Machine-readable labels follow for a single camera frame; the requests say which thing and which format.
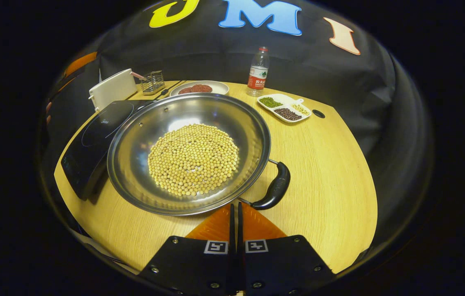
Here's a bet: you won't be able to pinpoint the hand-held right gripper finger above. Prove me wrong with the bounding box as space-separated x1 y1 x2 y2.
237 201 336 295
138 203 236 296

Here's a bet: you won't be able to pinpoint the black induction cooktop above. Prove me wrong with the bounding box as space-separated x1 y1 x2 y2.
61 100 155 201

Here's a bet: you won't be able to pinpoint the stainless steel pot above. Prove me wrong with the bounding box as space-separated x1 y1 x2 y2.
107 92 291 217

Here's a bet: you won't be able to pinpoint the white toaster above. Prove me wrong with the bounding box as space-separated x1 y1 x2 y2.
89 69 138 112

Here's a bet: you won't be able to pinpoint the pile of soybeans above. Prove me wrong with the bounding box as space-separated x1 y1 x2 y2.
147 123 240 197

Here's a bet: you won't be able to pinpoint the red meat slices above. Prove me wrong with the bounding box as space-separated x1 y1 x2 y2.
178 84 213 95

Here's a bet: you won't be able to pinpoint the dark beans pile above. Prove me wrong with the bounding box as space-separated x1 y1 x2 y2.
274 108 303 122

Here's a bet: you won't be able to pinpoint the green mung beans pile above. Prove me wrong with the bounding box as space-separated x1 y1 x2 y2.
259 97 283 109

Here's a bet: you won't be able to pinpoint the white divided dish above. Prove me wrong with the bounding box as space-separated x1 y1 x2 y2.
257 93 312 124

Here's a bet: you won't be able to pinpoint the white round plate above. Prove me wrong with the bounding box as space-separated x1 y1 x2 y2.
170 80 230 98

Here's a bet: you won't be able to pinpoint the clear plastic water bottle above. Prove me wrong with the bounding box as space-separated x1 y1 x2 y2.
247 46 270 97

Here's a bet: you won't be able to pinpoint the black backdrop cloth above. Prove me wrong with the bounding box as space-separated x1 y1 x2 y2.
37 0 434 251

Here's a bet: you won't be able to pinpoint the wire mesh utensil holder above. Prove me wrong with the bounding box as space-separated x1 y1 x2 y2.
140 70 166 95

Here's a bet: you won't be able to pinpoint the black power cable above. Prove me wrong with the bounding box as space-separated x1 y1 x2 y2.
154 80 186 101

